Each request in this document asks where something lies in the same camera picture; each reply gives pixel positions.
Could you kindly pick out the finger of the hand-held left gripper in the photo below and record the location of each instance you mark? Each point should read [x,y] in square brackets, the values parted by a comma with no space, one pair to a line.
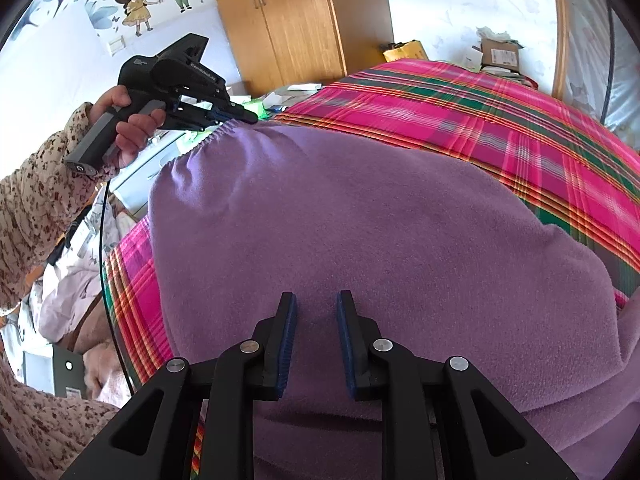
[245,117]
[195,121]

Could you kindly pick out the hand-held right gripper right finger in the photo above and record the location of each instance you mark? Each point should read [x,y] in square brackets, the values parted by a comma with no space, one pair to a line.
[346,340]

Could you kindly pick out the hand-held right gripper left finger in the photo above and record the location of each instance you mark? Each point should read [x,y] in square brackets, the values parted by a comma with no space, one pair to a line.
[289,330]

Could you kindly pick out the purple pants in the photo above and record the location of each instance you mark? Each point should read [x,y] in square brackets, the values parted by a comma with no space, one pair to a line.
[350,220]

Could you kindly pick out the person's left forearm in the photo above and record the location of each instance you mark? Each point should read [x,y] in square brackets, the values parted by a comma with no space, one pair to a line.
[35,200]

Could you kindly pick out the person's left hand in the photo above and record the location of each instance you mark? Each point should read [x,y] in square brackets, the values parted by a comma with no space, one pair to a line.
[131,135]

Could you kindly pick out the green tissue pack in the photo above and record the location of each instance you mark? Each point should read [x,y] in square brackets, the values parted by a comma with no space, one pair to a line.
[257,109]

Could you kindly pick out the printed glass coffee table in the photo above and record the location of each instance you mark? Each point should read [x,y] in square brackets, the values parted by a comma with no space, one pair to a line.
[280,101]

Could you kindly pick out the wooden wardrobe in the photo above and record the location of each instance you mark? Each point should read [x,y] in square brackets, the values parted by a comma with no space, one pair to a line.
[290,20]

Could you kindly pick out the yellow box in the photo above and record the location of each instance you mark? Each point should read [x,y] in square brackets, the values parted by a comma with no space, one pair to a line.
[405,51]

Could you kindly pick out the dark grey box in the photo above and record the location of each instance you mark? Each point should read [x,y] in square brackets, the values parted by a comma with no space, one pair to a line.
[70,370]

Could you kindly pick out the pink plaid bed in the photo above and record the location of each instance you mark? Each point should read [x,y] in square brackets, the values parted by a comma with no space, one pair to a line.
[475,110]

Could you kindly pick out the cardboard box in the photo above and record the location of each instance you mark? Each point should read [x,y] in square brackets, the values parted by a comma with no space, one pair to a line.
[500,52]

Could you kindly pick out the person's torso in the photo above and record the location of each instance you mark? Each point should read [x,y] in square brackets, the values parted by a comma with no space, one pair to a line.
[40,430]

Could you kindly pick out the clear door curtain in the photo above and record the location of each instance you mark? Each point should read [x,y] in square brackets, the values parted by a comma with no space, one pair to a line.
[595,60]

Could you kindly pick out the white wall switch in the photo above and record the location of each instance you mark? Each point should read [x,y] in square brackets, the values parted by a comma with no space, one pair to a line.
[116,45]

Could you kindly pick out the cartoon wall sticker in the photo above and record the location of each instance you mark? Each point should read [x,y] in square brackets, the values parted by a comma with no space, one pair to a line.
[135,0]

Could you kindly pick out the wooden door frame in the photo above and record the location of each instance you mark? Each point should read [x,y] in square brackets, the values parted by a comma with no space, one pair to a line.
[560,30]

